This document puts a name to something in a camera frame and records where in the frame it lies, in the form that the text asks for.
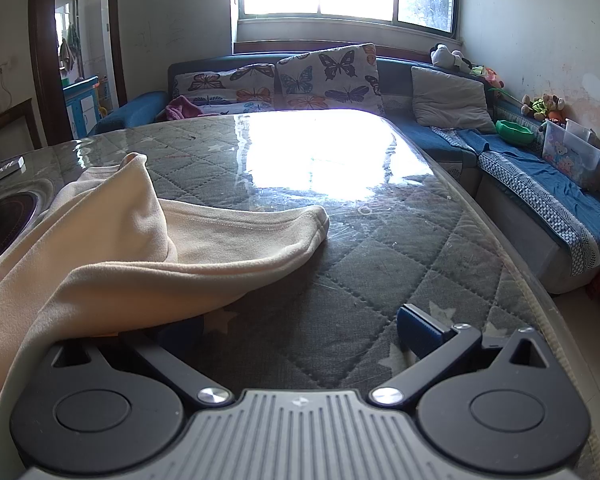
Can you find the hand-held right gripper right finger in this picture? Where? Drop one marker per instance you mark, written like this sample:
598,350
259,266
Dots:
420,330

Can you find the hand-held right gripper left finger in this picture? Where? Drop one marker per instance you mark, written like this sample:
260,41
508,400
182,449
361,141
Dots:
165,360

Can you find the cream sweater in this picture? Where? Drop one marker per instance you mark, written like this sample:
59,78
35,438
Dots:
105,240

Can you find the blue patterned sofa cover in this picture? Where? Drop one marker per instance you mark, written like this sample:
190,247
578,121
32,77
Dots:
530,170

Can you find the black round induction cooktop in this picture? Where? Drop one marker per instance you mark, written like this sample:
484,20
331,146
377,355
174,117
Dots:
5,220

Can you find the green bowl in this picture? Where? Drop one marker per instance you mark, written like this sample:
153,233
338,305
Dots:
515,132

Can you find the clear plastic storage box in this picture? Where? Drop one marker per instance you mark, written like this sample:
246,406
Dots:
570,160

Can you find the grey pillow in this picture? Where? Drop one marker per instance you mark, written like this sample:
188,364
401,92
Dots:
450,100

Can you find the grey remote control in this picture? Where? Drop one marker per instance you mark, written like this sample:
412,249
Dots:
2,170

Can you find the blue sofa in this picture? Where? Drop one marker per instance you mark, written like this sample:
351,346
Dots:
130,110

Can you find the pink cloth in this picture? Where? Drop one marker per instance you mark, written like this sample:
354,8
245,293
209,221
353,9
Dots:
182,107

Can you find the pink and green toy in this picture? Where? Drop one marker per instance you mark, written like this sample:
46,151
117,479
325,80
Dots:
487,76

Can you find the blue cabinet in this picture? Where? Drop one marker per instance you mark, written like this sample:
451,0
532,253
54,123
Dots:
80,110

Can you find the brown plush toy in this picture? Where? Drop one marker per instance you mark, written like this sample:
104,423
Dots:
555,102

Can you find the square butterfly print pillow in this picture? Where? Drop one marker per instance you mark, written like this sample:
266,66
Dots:
330,75

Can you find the panda plush toy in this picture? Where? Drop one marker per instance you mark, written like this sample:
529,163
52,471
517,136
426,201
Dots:
442,55

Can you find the long butterfly print pillow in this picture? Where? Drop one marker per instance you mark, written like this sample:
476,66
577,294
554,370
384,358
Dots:
205,85

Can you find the dark wooden cabinet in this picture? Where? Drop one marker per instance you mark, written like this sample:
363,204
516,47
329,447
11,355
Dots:
15,125

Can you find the hanging towel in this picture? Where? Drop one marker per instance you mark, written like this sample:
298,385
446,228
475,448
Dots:
67,55

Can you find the dark wooden door frame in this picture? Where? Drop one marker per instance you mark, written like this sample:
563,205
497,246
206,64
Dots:
45,60

